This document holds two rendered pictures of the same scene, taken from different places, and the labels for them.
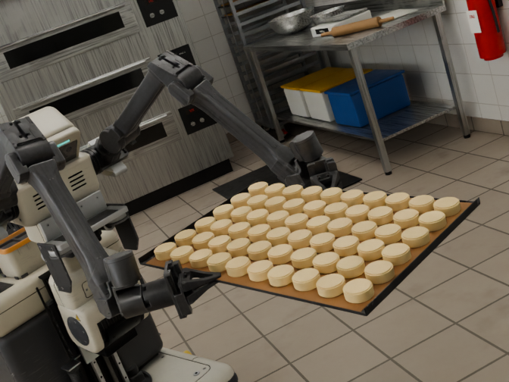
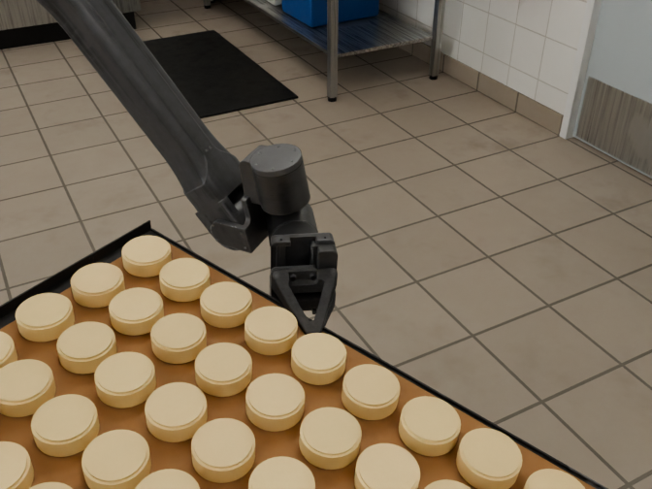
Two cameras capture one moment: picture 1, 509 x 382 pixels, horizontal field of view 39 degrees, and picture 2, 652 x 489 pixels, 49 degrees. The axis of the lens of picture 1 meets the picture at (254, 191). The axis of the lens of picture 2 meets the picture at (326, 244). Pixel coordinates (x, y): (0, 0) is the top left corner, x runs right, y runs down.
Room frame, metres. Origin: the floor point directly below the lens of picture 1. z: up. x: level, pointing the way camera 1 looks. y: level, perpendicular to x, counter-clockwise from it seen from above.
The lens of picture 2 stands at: (1.03, -0.06, 1.44)
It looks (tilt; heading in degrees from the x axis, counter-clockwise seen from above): 35 degrees down; 347
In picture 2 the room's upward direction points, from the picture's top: straight up
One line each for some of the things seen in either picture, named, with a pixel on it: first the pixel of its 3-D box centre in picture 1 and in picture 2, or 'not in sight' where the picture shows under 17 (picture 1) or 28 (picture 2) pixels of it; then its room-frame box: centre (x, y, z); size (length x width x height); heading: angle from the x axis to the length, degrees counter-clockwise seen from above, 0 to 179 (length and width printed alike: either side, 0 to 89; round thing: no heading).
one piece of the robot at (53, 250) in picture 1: (86, 238); not in sight; (2.04, 0.52, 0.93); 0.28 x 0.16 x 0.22; 131
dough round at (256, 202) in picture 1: (257, 202); (137, 310); (1.58, 0.00, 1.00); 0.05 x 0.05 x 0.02
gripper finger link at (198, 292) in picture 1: (197, 278); not in sight; (1.30, 0.16, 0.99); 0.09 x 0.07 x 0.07; 86
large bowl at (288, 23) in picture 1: (293, 23); not in sight; (5.77, -0.75, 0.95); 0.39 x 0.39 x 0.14
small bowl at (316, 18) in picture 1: (329, 17); not in sight; (5.42, -0.97, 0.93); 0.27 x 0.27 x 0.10
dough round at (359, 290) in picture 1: (358, 290); not in sight; (1.07, -0.11, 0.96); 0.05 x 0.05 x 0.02
